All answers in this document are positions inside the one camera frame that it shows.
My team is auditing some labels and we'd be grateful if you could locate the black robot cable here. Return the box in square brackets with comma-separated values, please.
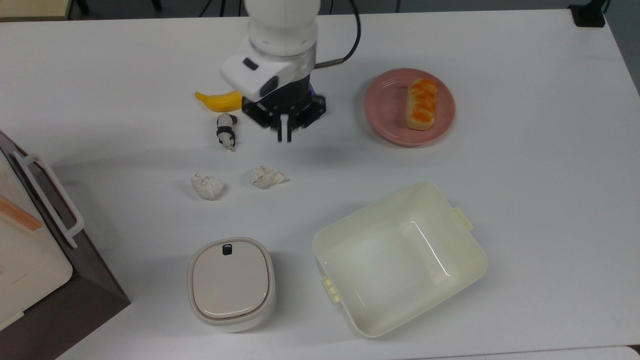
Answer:
[314, 0, 363, 70]

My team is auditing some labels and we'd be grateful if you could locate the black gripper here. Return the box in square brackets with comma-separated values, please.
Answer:
[241, 75, 327, 144]

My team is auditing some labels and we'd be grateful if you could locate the yellow banana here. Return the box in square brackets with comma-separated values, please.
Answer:
[194, 90, 244, 113]

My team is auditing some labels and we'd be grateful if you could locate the dark brown box appliance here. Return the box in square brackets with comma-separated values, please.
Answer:
[0, 130, 132, 360]

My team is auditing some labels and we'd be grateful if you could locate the small white lidded trash can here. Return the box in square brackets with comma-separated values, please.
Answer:
[187, 237, 277, 334]

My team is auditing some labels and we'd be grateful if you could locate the black table clamp mount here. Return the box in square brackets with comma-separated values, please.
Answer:
[568, 0, 610, 29]

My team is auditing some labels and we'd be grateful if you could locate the beige wooden side table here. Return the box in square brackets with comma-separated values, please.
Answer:
[0, 0, 74, 22]

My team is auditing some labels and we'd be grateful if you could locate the white plastic inner tray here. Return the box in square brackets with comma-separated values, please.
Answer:
[0, 149, 74, 332]

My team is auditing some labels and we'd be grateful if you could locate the light wooden stick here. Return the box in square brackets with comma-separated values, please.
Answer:
[0, 195, 44, 232]

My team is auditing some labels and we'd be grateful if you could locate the small panda toy figure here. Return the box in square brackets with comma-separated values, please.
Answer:
[215, 112, 239, 152]

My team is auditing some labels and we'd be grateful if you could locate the pink round plate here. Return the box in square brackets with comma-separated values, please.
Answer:
[364, 68, 456, 147]

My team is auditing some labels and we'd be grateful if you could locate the crumpled white paper ball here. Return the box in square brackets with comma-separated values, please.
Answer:
[190, 173, 225, 201]
[249, 165, 287, 190]

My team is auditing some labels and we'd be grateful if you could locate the white plastic handle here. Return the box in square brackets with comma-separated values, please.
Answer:
[12, 152, 86, 250]

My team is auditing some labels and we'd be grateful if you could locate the orange glazed bread loaf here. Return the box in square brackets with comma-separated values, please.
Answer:
[405, 78, 438, 132]

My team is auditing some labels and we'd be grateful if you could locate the cream plastic rectangular bin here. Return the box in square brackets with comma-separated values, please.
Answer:
[312, 181, 489, 338]

